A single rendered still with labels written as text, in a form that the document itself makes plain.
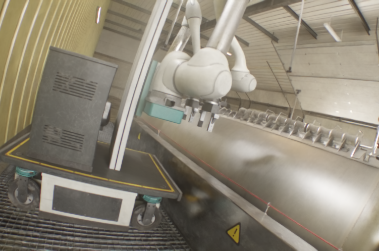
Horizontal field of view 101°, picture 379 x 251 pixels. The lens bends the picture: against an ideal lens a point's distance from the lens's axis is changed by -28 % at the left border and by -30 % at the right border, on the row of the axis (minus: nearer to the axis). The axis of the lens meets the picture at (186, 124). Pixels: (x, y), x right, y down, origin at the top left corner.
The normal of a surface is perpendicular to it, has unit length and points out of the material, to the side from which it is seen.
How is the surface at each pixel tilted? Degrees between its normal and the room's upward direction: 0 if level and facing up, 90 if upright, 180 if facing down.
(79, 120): 90
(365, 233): 66
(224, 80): 96
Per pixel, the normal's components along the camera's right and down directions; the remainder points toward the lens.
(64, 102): 0.35, 0.18
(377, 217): -0.39, -0.59
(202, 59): -0.50, -0.36
